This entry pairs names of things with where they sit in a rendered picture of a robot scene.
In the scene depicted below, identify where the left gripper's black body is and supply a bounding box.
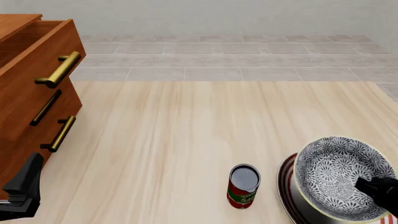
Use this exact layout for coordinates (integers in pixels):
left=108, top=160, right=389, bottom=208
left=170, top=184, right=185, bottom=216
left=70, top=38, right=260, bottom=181
left=0, top=198, right=42, bottom=221

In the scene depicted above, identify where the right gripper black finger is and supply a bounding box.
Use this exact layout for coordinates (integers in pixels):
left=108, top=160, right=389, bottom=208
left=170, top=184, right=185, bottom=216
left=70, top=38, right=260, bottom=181
left=354, top=175, right=398, bottom=218

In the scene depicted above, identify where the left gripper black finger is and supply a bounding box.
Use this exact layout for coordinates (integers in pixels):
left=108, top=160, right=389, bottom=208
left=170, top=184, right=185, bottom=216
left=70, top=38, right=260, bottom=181
left=2, top=152, right=45, bottom=200

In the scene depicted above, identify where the black white patterned bowl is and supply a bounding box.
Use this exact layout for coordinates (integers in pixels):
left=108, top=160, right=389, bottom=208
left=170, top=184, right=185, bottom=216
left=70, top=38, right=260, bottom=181
left=292, top=136, right=398, bottom=223

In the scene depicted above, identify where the plate with red rings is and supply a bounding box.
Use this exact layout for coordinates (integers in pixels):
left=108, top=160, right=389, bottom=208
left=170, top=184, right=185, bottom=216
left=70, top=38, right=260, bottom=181
left=275, top=152, right=398, bottom=224

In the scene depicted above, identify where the red tomato sauce tin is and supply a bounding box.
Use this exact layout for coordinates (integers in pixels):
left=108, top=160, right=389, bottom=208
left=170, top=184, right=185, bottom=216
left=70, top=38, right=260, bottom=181
left=226, top=163, right=262, bottom=210

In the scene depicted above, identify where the wooden cabinet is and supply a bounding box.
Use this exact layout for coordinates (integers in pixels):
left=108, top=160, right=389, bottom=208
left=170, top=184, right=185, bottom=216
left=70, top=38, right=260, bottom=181
left=0, top=13, right=87, bottom=202

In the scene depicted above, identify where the wooden drawer with slim handle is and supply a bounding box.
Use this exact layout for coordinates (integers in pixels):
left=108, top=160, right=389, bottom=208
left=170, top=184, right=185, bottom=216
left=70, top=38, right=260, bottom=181
left=0, top=106, right=83, bottom=200

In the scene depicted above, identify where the slim brass handle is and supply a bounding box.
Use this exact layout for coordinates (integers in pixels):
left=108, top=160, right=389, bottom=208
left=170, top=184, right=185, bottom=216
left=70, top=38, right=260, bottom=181
left=39, top=115, right=77, bottom=153

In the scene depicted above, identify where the dark shadowed brass handle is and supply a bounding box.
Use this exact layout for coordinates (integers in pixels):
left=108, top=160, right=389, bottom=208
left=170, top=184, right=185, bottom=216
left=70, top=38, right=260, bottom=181
left=29, top=89, right=62, bottom=127

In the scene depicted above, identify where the wooden drawer with shadowed handle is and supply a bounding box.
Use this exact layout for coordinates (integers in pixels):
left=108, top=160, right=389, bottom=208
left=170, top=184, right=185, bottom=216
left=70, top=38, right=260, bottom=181
left=0, top=80, right=83, bottom=144

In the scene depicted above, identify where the wooden drawer with bright handle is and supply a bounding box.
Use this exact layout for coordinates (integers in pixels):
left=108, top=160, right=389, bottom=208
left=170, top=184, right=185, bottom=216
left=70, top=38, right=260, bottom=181
left=0, top=19, right=87, bottom=142

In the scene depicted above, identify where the thick bright brass handle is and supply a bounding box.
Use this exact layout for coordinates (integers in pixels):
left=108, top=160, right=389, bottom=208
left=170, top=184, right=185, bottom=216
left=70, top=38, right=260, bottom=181
left=34, top=50, right=82, bottom=90

